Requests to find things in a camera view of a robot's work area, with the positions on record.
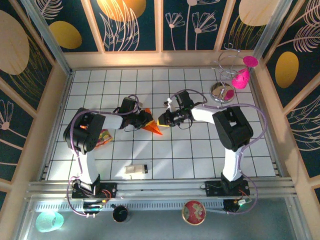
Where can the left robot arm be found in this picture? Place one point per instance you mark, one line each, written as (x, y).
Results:
(82, 130)

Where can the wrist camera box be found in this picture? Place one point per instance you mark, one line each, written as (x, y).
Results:
(140, 104)
(169, 105)

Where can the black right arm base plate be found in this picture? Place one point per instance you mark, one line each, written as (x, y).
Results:
(211, 188)

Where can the aluminium mounting rail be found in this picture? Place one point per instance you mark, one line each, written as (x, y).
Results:
(160, 191)

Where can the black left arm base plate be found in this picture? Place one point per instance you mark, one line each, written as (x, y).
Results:
(111, 190)

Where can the chrome spiral glass stand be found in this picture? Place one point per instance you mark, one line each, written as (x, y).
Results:
(222, 93)

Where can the black mug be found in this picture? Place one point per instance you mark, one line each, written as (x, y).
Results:
(120, 213)

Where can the perforated metal strip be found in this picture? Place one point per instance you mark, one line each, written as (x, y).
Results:
(155, 206)

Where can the teal translucent cup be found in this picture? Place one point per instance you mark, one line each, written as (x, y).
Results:
(48, 222)

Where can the aluminium frame post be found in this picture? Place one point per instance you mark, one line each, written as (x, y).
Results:
(272, 27)
(47, 37)

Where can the pink stemmed glass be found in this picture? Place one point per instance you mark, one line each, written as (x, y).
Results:
(240, 78)

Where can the red patterned bowl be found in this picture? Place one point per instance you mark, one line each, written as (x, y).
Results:
(193, 212)

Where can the colourful snack bag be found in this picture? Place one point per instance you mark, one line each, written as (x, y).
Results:
(105, 137)

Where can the orange cloth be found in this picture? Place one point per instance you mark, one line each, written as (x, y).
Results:
(153, 128)

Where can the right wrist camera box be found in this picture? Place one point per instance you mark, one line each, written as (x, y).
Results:
(169, 105)

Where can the small controller board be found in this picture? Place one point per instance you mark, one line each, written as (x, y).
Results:
(93, 206)
(237, 203)

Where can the small beige block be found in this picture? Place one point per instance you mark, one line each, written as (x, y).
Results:
(133, 170)

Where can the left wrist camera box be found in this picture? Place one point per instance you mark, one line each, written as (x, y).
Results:
(140, 104)

